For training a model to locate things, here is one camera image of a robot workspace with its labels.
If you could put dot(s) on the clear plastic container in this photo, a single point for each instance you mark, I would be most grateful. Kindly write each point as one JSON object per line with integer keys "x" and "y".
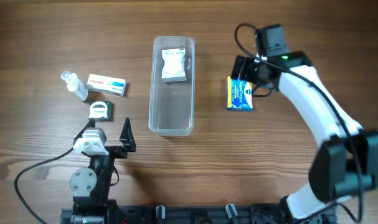
{"x": 171, "y": 105}

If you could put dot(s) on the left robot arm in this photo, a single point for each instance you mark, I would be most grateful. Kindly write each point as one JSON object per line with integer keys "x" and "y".
{"x": 91, "y": 185}

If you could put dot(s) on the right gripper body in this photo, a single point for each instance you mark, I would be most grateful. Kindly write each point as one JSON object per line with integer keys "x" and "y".
{"x": 238, "y": 68}

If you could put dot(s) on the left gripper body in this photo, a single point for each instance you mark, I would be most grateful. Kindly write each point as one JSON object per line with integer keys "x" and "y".
{"x": 114, "y": 149}

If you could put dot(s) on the white red medicine box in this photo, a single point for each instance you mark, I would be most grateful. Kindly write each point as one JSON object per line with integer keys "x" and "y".
{"x": 104, "y": 84}

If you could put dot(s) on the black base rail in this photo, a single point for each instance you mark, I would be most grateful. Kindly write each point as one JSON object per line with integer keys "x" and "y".
{"x": 166, "y": 215}

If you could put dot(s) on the blue VapoDrops box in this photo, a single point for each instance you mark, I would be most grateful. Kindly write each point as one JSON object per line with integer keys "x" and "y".
{"x": 239, "y": 95}

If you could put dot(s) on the clear spray bottle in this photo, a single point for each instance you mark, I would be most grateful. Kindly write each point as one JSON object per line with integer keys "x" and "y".
{"x": 74, "y": 85}

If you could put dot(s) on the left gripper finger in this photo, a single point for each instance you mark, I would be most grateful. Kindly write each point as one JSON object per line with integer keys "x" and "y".
{"x": 126, "y": 137}
{"x": 90, "y": 124}

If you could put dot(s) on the green Zam-Buk box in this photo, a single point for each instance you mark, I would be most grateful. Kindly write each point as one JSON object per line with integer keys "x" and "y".
{"x": 100, "y": 110}

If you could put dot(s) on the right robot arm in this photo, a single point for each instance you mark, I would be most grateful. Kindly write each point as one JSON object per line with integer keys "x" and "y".
{"x": 346, "y": 164}

